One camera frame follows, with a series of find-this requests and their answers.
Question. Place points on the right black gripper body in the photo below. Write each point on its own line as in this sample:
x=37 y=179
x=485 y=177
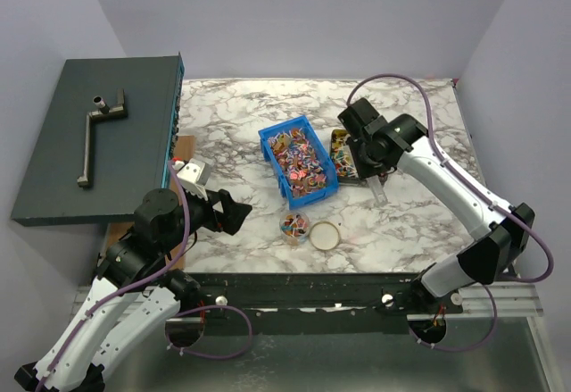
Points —
x=365 y=169

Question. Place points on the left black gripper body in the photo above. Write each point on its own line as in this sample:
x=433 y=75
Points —
x=202 y=213

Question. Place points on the metal candy tin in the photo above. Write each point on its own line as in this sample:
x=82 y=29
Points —
x=341 y=157

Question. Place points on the clear glass jar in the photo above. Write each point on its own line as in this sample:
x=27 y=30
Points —
x=294 y=228

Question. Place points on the blue candy bin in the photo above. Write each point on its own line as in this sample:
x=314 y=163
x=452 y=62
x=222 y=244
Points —
x=305 y=173

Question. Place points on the round jar lid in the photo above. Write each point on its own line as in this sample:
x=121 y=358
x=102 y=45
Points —
x=324 y=236

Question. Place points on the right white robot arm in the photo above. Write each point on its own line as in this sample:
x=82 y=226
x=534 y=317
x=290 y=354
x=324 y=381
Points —
x=488 y=219

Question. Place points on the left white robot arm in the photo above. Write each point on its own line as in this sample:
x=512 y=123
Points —
x=135 y=289

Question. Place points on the dark grey box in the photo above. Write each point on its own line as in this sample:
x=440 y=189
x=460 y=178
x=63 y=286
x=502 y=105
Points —
x=108 y=135

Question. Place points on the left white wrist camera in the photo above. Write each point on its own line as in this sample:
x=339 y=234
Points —
x=193 y=175

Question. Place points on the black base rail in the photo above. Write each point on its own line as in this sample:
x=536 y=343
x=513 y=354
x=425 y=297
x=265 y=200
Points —
x=311 y=303

